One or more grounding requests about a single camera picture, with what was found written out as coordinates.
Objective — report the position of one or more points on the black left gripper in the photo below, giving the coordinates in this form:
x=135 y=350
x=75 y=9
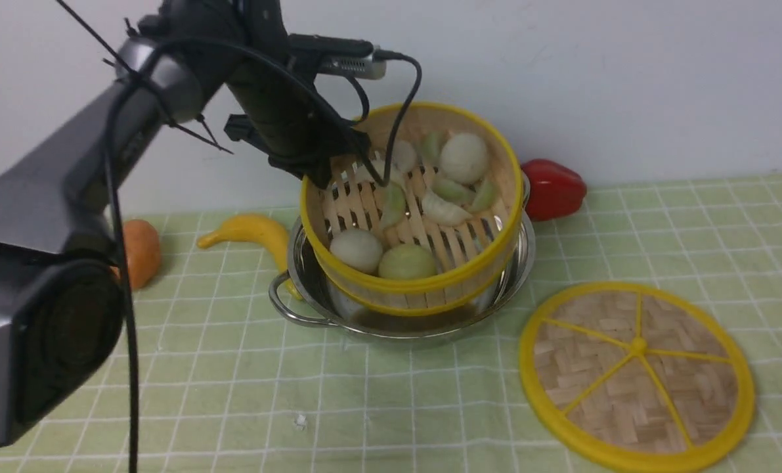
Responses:
x=298 y=130

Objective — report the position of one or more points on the bamboo steamer basket yellow rim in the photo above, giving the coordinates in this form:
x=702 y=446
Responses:
x=469 y=256

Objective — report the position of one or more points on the woven bamboo steamer lid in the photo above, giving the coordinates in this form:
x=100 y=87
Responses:
x=636 y=379

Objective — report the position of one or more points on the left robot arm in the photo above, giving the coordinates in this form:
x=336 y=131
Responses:
x=61 y=306

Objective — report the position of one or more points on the stainless steel pot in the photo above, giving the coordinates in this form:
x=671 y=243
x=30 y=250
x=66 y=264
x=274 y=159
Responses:
x=337 y=311

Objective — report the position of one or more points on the yellow banana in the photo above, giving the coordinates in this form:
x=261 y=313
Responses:
x=253 y=228

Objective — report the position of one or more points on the green dumpling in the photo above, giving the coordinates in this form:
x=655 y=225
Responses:
x=394 y=205

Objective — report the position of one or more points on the white pleated dumpling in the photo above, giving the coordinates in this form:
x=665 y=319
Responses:
x=443 y=213

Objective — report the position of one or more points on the white round bun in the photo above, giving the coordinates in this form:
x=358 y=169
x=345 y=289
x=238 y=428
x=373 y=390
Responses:
x=464 y=158

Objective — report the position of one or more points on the orange potato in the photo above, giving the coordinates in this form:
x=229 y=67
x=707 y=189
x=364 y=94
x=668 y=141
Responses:
x=144 y=255

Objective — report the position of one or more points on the pale green bun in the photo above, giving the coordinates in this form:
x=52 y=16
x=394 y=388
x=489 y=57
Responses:
x=406 y=262

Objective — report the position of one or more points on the green checkered tablecloth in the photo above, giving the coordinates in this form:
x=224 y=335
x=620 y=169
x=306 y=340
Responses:
x=230 y=386

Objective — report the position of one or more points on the red bell pepper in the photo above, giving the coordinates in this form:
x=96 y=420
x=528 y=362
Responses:
x=555 y=190

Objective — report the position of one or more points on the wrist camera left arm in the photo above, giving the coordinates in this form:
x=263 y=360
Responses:
x=314 y=55

